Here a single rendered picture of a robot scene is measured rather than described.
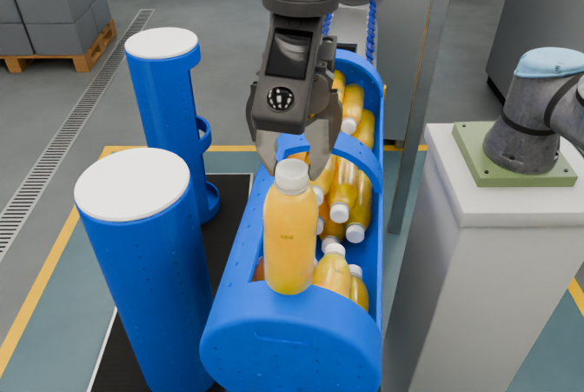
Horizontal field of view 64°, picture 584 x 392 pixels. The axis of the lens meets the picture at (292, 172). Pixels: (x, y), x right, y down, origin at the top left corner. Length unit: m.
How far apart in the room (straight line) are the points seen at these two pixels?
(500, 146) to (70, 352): 1.83
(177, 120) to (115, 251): 0.86
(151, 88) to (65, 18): 2.31
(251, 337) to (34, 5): 3.71
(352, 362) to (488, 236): 0.46
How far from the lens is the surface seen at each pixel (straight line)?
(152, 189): 1.18
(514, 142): 1.05
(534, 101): 0.99
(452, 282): 1.15
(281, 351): 0.73
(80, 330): 2.29
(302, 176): 0.52
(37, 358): 2.29
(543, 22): 3.32
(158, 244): 1.19
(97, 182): 1.25
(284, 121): 0.39
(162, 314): 1.40
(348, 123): 1.22
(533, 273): 1.20
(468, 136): 1.14
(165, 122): 1.96
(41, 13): 4.20
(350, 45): 1.76
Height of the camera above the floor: 1.78
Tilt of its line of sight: 39 degrees down
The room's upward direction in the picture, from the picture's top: straight up
